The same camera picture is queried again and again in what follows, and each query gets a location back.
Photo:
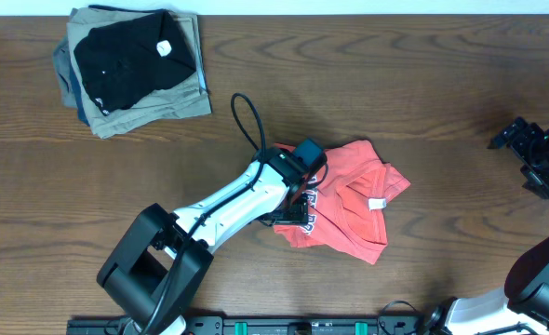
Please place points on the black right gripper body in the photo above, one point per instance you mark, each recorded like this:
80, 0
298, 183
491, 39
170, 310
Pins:
547, 161

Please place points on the grey folded garment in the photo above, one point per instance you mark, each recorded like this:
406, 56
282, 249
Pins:
62, 67

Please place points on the khaki folded garment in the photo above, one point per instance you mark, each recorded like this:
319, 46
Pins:
187, 99

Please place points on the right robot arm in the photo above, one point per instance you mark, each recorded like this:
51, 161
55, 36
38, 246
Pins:
521, 306

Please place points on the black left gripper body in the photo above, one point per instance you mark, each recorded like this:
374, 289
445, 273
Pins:
298, 214

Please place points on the black folded shirt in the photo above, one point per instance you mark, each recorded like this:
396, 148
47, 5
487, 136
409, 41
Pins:
124, 62

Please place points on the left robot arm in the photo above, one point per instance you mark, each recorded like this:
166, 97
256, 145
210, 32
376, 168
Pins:
158, 265

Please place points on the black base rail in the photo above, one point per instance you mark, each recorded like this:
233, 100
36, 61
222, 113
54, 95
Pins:
216, 325

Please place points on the red printed t-shirt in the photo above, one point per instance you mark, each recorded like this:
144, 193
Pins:
345, 203

